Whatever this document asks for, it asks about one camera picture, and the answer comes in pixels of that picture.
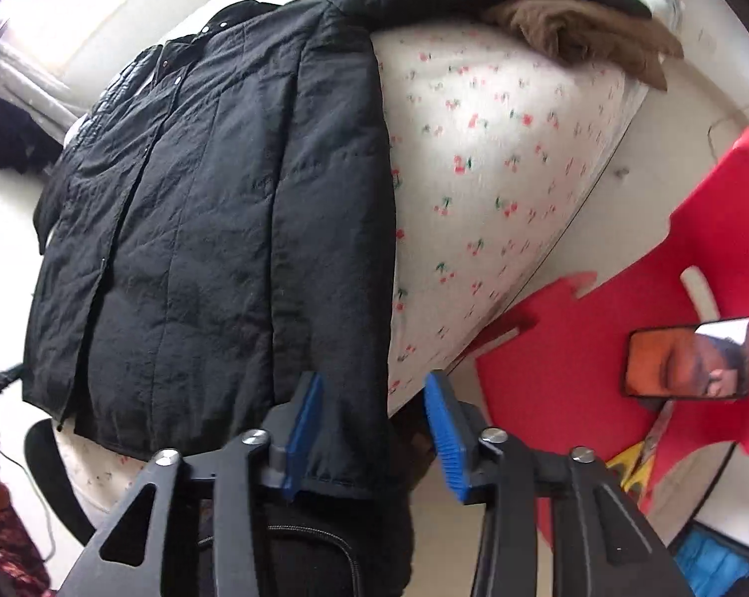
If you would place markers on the brown corduroy garment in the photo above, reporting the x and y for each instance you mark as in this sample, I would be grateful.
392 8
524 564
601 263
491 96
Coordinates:
576 31

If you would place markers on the black puffer jacket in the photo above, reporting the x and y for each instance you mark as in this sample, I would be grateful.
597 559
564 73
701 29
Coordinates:
124 86

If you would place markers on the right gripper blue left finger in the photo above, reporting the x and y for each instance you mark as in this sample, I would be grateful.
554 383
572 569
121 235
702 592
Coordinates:
292 429

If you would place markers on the patterned beige curtain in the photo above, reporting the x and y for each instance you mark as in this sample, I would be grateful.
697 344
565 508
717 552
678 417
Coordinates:
44 97

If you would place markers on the black quilted jacket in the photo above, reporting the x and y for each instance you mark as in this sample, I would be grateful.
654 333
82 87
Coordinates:
229 228

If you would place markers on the dark clothes hanging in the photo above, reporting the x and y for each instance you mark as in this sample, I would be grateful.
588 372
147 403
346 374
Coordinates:
24 146

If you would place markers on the cherry print bed sheet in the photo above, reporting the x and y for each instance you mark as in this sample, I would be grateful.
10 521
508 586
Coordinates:
491 147

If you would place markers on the red foam floor mat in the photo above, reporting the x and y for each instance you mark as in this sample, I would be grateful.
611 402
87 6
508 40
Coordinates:
584 364

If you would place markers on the yellow handled scissors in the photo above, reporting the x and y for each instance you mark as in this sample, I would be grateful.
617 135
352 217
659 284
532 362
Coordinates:
633 467

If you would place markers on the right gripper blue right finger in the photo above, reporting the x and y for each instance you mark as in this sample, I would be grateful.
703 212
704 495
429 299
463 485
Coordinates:
455 428

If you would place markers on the floral patterned sleeve forearm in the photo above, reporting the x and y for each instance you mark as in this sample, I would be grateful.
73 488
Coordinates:
20 561

